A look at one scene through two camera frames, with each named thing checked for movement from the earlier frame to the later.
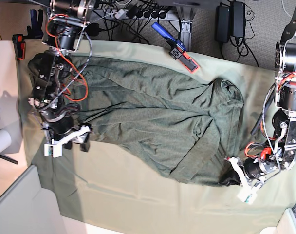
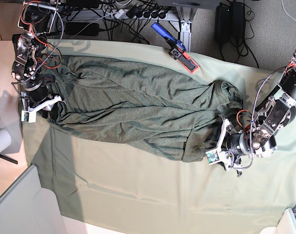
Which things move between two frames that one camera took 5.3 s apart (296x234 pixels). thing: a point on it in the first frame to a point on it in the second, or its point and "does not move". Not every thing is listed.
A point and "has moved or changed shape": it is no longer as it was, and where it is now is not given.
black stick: x=9 y=160 does not move
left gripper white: x=78 y=136 to x=29 y=115
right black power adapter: x=237 y=19 does not move
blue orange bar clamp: x=177 y=48 does not move
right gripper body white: x=249 y=194 to x=217 y=155
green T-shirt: x=186 y=127 has moved or changed shape
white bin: x=27 y=208 does not move
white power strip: x=137 y=14 does not move
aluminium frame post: x=186 y=14 does not move
